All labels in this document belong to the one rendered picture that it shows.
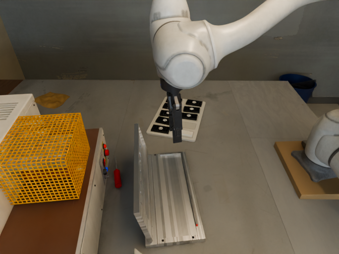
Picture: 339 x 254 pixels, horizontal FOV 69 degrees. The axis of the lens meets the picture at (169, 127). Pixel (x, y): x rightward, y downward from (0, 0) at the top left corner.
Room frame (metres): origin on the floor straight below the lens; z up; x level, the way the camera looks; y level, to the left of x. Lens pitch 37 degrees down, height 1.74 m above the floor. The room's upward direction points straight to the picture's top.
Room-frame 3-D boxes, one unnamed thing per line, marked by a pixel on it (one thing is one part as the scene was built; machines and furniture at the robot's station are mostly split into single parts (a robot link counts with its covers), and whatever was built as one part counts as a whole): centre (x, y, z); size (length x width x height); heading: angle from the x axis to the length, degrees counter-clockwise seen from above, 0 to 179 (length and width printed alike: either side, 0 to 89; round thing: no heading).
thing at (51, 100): (1.40, 0.78, 0.91); 0.22 x 0.18 x 0.02; 66
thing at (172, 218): (0.64, 0.00, 0.92); 0.44 x 0.21 x 0.04; 6
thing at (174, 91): (0.66, -0.01, 1.38); 0.08 x 0.07 x 0.09; 10
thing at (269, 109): (1.34, -0.66, 0.89); 0.67 x 0.45 x 0.03; 179
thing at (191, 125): (1.20, -0.05, 0.90); 0.40 x 0.27 x 0.01; 165
